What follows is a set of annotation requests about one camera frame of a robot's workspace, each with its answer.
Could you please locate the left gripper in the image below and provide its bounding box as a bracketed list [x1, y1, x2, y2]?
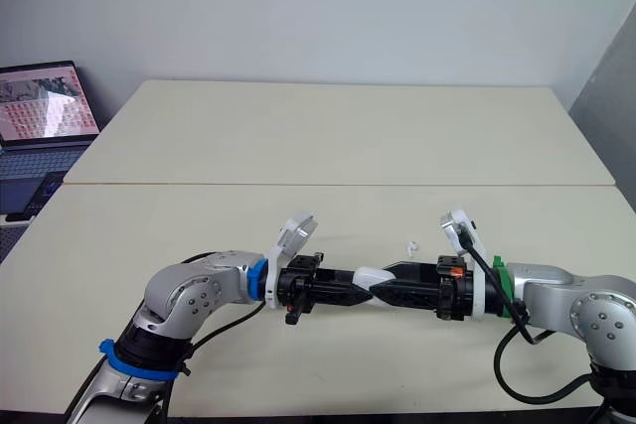
[276, 253, 372, 326]

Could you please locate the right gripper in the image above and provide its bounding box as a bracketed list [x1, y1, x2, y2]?
[369, 254, 477, 323]

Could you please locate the white earbud case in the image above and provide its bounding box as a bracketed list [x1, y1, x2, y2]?
[352, 266, 395, 303]

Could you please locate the open grey laptop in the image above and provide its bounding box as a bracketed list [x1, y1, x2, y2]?
[0, 60, 101, 219]

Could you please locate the black smartphone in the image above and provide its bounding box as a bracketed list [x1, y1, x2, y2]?
[29, 171, 67, 216]

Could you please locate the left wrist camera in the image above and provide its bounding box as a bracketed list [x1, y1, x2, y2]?
[264, 210, 321, 309]

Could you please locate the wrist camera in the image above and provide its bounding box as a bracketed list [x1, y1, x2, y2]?
[437, 208, 492, 322]
[264, 210, 321, 309]

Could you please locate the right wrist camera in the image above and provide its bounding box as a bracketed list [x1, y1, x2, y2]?
[437, 208, 492, 322]

